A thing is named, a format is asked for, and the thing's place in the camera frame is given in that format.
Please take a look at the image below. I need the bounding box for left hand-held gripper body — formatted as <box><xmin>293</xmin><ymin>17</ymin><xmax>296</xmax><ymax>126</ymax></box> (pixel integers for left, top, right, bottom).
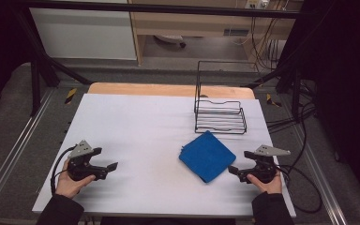
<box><xmin>67</xmin><ymin>140</ymin><xmax>109</xmax><ymax>183</ymax></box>

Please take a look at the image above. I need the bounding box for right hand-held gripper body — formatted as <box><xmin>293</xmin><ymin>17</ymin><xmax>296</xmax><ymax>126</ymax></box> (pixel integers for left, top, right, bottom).
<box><xmin>237</xmin><ymin>144</ymin><xmax>292</xmax><ymax>185</ymax></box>

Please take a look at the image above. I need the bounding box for blue towel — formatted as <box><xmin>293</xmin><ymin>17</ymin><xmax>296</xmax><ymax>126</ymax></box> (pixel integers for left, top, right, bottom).
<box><xmin>178</xmin><ymin>129</ymin><xmax>237</xmax><ymax>184</ymax></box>

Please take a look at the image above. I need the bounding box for black wire rack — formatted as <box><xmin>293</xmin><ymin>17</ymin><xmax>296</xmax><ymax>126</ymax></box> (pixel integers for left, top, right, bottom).
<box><xmin>193</xmin><ymin>60</ymin><xmax>264</xmax><ymax>136</ymax></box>

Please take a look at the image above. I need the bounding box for person's right hand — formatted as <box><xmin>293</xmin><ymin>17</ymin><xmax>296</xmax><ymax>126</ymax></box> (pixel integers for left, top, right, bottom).
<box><xmin>246</xmin><ymin>172</ymin><xmax>283</xmax><ymax>195</ymax></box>

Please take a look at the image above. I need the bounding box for person's left hand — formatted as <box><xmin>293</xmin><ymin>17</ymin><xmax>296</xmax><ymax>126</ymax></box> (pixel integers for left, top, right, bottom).
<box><xmin>54</xmin><ymin>158</ymin><xmax>97</xmax><ymax>200</ymax></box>

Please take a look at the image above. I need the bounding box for white table mat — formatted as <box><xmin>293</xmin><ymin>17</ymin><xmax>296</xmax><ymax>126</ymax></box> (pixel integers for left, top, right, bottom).
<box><xmin>31</xmin><ymin>93</ymin><xmax>297</xmax><ymax>218</ymax></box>

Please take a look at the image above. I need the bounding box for wooden table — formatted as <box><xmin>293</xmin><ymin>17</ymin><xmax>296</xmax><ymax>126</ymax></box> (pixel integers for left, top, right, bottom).
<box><xmin>87</xmin><ymin>82</ymin><xmax>257</xmax><ymax>100</ymax></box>

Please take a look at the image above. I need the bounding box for white cabinet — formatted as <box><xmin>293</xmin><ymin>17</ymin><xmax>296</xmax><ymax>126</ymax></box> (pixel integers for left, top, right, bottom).
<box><xmin>29</xmin><ymin>7</ymin><xmax>138</xmax><ymax>61</ymax></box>

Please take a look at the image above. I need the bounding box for office chair base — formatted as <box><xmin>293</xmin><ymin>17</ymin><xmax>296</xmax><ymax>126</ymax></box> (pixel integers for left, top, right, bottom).
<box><xmin>153</xmin><ymin>34</ymin><xmax>188</xmax><ymax>49</ymax></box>

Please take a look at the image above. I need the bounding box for wooden desk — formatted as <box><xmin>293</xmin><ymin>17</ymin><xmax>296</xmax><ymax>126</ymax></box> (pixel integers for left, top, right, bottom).
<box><xmin>127</xmin><ymin>0</ymin><xmax>305</xmax><ymax>67</ymax></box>

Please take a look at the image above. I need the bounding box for white power strip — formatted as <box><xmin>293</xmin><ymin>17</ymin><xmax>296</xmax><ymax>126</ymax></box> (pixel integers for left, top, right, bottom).
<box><xmin>245</xmin><ymin>0</ymin><xmax>270</xmax><ymax>10</ymax></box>

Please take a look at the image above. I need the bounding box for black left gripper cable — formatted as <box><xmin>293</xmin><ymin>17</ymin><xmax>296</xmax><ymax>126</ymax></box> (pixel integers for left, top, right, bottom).
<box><xmin>50</xmin><ymin>145</ymin><xmax>77</xmax><ymax>195</ymax></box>

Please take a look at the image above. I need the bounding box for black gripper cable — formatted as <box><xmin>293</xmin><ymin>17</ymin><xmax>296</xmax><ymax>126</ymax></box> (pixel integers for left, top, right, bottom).
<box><xmin>50</xmin><ymin>145</ymin><xmax>77</xmax><ymax>195</ymax></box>
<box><xmin>276</xmin><ymin>164</ymin><xmax>323</xmax><ymax>215</ymax></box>

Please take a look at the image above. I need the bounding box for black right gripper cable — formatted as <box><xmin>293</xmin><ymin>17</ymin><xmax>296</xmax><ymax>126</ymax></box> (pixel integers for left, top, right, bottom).
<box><xmin>276</xmin><ymin>164</ymin><xmax>323</xmax><ymax>215</ymax></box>

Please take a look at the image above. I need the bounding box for aluminium rail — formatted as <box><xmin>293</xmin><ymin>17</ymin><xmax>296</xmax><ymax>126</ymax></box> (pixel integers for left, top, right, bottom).
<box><xmin>292</xmin><ymin>124</ymin><xmax>349</xmax><ymax>225</ymax></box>
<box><xmin>0</xmin><ymin>88</ymin><xmax>56</xmax><ymax>214</ymax></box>

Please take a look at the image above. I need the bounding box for black metal frame stand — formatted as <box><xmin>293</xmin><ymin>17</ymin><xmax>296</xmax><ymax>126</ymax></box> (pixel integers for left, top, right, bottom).
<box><xmin>12</xmin><ymin>6</ymin><xmax>94</xmax><ymax>117</ymax></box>
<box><xmin>243</xmin><ymin>60</ymin><xmax>305</xmax><ymax>124</ymax></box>

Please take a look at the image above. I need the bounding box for hanging black cables bundle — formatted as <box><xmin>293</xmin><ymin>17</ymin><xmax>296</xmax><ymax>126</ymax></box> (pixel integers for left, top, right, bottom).
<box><xmin>248</xmin><ymin>16</ymin><xmax>283</xmax><ymax>72</ymax></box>

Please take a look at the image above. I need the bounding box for black metal frame bar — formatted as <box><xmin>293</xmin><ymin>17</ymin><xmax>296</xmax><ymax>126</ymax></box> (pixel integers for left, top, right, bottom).
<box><xmin>12</xmin><ymin>0</ymin><xmax>306</xmax><ymax>20</ymax></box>

